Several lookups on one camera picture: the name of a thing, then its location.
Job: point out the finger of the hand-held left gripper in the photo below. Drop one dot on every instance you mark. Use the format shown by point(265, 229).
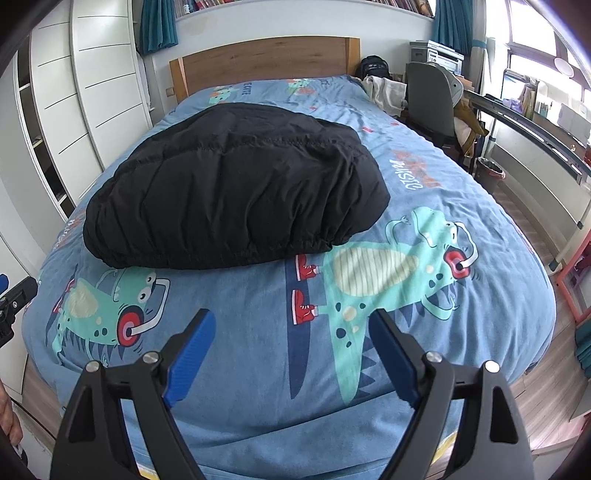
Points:
point(18, 295)

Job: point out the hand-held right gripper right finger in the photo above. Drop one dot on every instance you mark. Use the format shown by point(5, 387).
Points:
point(392, 350)

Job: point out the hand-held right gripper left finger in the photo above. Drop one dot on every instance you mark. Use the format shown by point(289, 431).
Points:
point(191, 350)

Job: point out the black puffer jacket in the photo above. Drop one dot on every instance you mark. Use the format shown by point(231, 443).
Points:
point(240, 184)

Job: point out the person's left hand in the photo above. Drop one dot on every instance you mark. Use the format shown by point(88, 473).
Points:
point(8, 415)

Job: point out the blue dinosaur print bedsheet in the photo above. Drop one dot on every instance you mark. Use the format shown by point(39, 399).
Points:
point(258, 323)

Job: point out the dark trash bin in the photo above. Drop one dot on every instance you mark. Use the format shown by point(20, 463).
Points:
point(489, 175)

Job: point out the white wardrobe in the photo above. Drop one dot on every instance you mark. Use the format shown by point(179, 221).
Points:
point(83, 92)

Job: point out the brown cloth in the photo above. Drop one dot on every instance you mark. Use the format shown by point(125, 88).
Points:
point(468, 122)

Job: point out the grey chair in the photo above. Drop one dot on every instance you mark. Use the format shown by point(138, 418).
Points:
point(431, 101)

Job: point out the beige cloth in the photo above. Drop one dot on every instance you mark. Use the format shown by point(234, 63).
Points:
point(385, 94)

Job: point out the dark backpack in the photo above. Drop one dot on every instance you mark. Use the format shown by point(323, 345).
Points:
point(373, 67)

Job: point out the wooden headboard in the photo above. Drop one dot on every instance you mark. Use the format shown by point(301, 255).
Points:
point(263, 64)

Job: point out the white printer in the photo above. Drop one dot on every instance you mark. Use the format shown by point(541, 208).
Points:
point(441, 55)

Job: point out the teal curtain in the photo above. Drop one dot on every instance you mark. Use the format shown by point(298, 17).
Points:
point(158, 27)
point(452, 32)

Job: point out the red frame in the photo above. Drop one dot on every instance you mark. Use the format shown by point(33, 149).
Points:
point(575, 286)

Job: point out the black desk rail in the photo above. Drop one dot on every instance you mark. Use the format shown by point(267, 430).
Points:
point(531, 127)

